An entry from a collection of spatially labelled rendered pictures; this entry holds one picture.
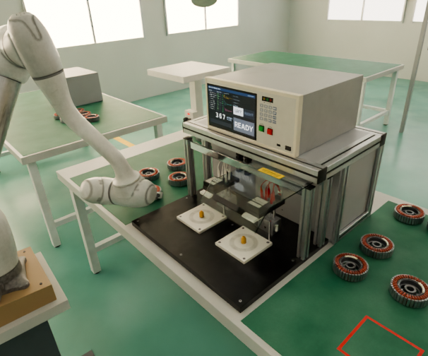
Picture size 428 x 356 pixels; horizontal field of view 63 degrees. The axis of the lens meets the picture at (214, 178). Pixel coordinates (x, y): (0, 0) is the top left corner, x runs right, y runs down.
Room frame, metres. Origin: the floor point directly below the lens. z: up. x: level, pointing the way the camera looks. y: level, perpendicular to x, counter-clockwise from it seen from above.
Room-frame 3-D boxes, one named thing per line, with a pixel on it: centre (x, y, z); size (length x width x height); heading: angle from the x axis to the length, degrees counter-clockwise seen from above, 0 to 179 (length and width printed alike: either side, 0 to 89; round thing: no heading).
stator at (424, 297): (0.78, -0.58, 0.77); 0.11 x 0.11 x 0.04
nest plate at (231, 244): (1.04, -0.10, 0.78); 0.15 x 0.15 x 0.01; 40
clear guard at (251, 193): (0.99, -0.15, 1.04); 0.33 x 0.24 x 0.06; 130
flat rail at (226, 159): (1.19, -0.10, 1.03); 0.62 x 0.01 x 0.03; 40
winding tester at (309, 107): (1.33, -0.27, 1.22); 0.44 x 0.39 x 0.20; 40
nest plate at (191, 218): (1.22, 0.06, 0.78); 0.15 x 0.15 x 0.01; 40
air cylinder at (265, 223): (1.13, -0.21, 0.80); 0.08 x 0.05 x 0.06; 40
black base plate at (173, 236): (1.14, -0.03, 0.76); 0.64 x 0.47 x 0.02; 40
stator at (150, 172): (1.66, 0.34, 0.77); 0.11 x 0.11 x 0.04
